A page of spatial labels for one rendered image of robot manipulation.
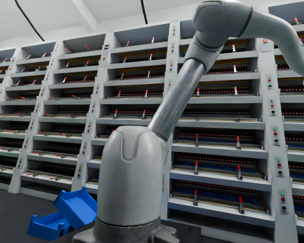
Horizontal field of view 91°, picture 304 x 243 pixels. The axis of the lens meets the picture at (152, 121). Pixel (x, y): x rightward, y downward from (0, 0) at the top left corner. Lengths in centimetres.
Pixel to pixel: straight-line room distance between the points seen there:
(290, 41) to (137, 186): 72
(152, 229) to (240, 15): 68
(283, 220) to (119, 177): 103
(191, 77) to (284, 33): 34
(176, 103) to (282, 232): 93
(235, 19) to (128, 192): 62
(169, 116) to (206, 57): 31
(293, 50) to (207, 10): 37
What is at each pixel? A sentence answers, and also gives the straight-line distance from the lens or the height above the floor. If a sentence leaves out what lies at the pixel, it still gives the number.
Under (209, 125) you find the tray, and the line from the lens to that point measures 115.
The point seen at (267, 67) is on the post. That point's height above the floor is 114.
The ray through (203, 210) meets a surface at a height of 15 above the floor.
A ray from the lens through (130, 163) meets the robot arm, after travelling 34.
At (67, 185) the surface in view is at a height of 14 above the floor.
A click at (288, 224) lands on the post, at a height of 16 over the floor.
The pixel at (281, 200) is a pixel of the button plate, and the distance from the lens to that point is 120.
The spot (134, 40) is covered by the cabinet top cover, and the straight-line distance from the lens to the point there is 192.
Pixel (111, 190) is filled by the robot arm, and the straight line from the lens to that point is 35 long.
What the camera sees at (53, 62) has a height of 140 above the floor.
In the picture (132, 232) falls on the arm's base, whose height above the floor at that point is 28.
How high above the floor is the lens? 41
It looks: 15 degrees up
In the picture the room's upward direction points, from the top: 6 degrees clockwise
